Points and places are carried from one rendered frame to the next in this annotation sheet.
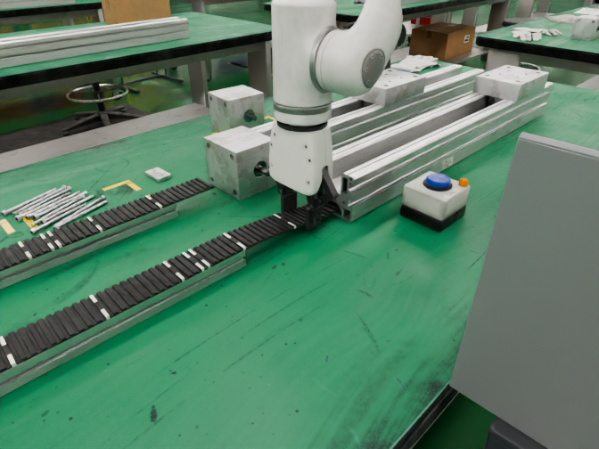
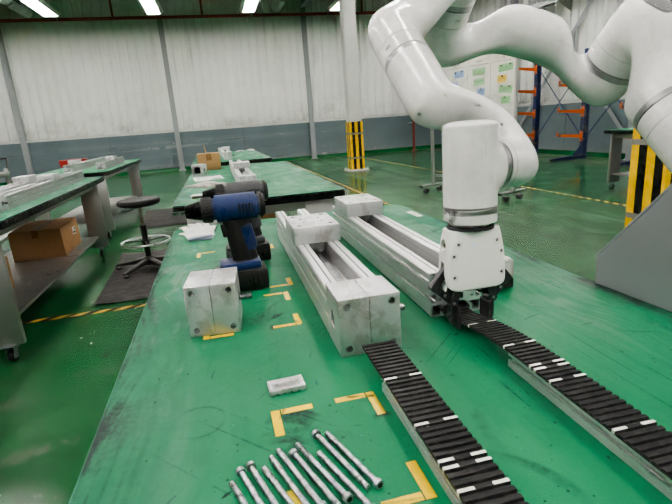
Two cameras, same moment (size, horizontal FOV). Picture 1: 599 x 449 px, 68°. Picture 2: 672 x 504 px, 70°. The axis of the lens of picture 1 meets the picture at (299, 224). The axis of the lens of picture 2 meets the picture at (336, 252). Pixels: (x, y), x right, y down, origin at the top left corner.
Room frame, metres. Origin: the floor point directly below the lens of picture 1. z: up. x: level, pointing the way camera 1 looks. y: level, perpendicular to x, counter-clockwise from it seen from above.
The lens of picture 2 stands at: (0.43, 0.75, 1.14)
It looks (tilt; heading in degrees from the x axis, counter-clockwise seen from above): 15 degrees down; 302
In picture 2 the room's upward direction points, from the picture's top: 4 degrees counter-clockwise
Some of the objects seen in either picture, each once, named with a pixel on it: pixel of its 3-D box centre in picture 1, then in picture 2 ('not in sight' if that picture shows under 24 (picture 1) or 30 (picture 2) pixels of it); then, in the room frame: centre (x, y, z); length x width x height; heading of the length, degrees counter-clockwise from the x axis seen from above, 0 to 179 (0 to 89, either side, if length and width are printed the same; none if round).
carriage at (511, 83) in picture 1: (509, 87); (357, 209); (1.12, -0.52, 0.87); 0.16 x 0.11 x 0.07; 134
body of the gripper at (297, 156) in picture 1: (301, 150); (470, 252); (0.63, 0.00, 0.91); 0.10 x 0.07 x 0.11; 44
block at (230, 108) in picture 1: (239, 112); (221, 299); (1.06, 0.15, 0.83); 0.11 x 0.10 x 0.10; 39
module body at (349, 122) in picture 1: (384, 111); (313, 251); (1.09, -0.21, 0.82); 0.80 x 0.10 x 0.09; 134
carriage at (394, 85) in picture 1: (386, 92); (311, 233); (1.09, -0.21, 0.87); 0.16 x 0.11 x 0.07; 134
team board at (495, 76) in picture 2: not in sight; (469, 124); (2.26, -5.88, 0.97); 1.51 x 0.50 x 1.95; 155
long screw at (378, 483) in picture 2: (81, 214); (351, 456); (0.66, 0.38, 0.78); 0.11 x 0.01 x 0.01; 152
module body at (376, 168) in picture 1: (453, 131); (384, 242); (0.95, -0.34, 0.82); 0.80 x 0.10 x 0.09; 134
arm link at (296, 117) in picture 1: (301, 109); (468, 215); (0.64, 0.00, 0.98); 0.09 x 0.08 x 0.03; 44
